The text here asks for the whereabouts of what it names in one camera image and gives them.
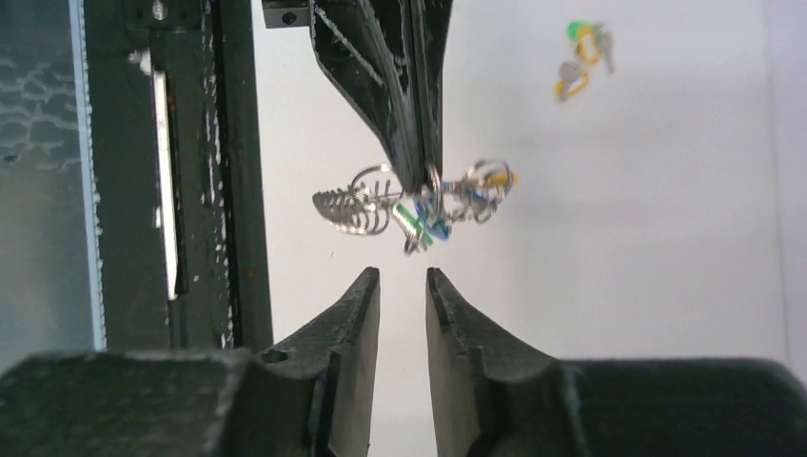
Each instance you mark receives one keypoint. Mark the blue key tag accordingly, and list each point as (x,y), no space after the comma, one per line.
(459,202)

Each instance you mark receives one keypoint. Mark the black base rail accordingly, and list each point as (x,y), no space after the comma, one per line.
(177,191)

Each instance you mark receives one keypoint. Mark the metal chain keyring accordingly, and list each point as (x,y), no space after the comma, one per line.
(365,206)

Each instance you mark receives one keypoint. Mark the white toothed cable strip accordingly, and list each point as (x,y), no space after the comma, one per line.
(91,195)

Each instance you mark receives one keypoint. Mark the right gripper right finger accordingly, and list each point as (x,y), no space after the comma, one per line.
(494,395)

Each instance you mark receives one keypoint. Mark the yellow key tag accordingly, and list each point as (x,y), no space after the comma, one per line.
(501,179)

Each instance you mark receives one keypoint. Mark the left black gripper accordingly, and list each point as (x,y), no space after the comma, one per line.
(386,59)

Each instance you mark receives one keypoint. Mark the orange tagged key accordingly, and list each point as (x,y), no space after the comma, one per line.
(573,77)

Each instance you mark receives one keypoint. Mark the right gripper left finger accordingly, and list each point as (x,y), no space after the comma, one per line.
(308,395)

